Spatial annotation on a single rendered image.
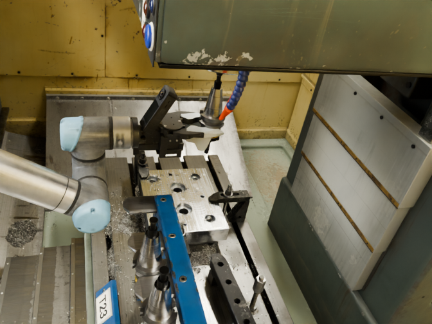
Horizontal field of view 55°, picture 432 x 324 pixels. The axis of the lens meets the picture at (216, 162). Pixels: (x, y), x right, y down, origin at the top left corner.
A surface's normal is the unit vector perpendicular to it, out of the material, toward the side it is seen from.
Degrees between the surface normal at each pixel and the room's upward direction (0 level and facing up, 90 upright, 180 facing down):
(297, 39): 90
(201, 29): 90
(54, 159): 24
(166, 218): 0
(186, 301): 0
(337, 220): 90
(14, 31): 90
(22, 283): 8
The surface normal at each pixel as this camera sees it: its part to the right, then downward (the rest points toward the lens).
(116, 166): 0.15, -0.80
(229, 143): 0.25, -0.49
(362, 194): -0.95, 0.04
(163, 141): 0.26, 0.60
